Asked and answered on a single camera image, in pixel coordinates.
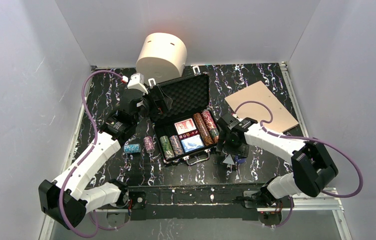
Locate light blue chip stack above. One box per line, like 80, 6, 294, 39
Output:
123, 143, 141, 154

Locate red dice in case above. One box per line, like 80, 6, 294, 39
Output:
178, 130, 199, 140

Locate white cylindrical lamp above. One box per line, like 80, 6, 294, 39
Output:
136, 32, 187, 83

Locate clear triangular acrylic marker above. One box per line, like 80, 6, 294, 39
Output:
222, 154, 235, 165

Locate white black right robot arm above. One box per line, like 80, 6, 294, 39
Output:
216, 113, 339, 206

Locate pink chip stack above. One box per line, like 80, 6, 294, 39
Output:
143, 136, 155, 154

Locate black poker chip case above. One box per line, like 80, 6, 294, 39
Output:
150, 65, 217, 166

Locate blue small blind button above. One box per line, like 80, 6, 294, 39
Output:
235, 158, 246, 164

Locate blue orange chip stack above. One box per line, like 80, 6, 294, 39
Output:
169, 135, 184, 156

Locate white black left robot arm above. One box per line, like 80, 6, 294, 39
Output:
38, 73, 172, 238

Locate blue card deck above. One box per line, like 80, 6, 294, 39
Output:
181, 134, 204, 153

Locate green chip stack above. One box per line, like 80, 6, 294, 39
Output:
159, 135, 175, 159

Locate beige rectangular board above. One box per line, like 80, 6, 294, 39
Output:
225, 81, 299, 133

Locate red white chip stack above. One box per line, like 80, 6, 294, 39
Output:
201, 110, 219, 144

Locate red card deck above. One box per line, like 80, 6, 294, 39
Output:
174, 118, 197, 135

